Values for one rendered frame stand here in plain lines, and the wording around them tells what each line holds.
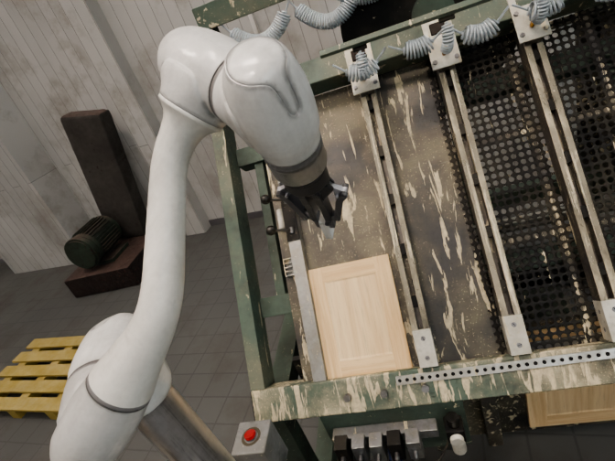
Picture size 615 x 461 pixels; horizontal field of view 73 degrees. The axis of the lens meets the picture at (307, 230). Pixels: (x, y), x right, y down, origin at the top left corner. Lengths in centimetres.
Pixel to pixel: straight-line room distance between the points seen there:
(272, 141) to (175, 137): 18
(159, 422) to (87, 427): 25
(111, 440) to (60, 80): 534
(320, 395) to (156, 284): 109
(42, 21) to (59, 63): 43
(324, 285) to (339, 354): 26
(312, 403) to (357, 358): 23
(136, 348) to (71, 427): 15
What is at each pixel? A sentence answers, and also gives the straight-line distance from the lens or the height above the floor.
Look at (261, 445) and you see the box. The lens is 153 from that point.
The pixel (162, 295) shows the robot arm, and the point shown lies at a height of 180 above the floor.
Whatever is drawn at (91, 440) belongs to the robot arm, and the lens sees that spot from 74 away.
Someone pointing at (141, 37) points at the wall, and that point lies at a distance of 505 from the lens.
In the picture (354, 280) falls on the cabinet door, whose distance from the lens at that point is 158.
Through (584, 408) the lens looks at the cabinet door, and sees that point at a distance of 216.
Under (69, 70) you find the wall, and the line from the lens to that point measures 574.
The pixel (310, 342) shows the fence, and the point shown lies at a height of 102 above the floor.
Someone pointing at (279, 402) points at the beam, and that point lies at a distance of 168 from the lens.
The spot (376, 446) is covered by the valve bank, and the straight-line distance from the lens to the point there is 159.
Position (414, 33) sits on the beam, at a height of 185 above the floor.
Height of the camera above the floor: 208
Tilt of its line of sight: 28 degrees down
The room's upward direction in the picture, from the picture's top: 21 degrees counter-clockwise
